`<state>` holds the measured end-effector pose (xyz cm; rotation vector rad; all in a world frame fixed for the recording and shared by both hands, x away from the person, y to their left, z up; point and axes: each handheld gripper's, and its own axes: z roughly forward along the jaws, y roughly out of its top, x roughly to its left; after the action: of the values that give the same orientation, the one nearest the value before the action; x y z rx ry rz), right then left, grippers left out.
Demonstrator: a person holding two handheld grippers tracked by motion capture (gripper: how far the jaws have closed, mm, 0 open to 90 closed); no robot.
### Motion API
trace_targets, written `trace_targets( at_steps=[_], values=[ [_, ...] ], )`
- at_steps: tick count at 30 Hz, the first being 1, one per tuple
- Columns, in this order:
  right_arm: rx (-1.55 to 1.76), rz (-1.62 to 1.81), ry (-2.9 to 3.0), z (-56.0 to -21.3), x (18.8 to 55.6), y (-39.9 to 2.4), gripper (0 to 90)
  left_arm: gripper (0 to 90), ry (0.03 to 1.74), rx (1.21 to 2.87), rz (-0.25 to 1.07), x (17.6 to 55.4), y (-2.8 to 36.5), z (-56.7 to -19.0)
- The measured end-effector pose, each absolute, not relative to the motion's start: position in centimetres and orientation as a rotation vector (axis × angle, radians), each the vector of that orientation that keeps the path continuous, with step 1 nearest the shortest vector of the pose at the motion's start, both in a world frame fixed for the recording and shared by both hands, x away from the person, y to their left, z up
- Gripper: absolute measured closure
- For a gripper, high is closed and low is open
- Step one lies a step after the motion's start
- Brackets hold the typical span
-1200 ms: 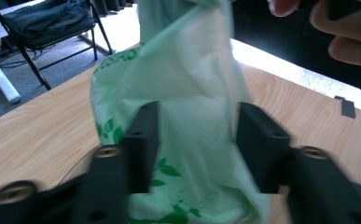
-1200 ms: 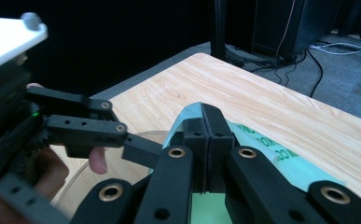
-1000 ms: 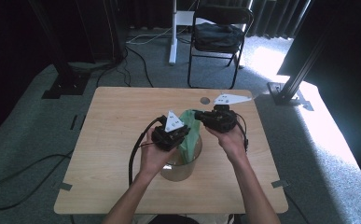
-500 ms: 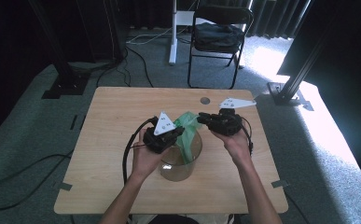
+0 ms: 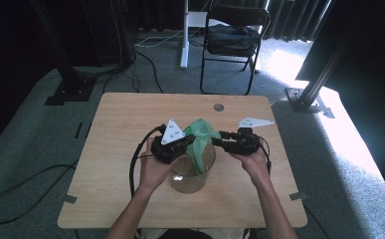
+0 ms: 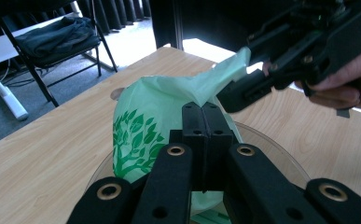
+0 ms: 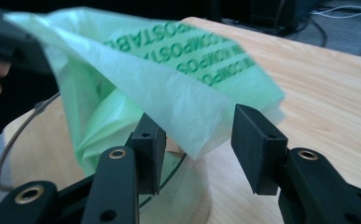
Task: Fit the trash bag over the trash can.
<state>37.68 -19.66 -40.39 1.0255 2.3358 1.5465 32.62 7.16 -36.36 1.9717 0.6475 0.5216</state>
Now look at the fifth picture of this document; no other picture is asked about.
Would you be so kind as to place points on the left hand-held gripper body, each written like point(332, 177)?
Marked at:
point(168, 146)

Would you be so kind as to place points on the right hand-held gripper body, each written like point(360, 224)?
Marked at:
point(246, 142)

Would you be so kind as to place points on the green plastic bag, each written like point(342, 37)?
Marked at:
point(200, 139)

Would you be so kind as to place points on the clear plastic bin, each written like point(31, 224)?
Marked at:
point(190, 182)

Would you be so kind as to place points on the person's right hand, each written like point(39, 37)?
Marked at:
point(254, 167)

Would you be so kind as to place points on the person's left hand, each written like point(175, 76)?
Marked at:
point(153, 172)

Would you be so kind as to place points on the grey tape piece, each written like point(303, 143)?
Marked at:
point(298, 195)
point(68, 198)

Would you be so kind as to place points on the black metal stand grey base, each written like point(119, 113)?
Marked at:
point(307, 99)

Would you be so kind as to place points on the black floor tape strip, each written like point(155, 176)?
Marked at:
point(78, 130)

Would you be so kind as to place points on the dark bag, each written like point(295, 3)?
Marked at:
point(233, 40)

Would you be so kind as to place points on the white desk leg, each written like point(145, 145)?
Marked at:
point(184, 40)

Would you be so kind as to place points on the black folding chair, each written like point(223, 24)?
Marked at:
point(236, 15)

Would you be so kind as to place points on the dark curtain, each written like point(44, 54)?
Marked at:
point(292, 20)

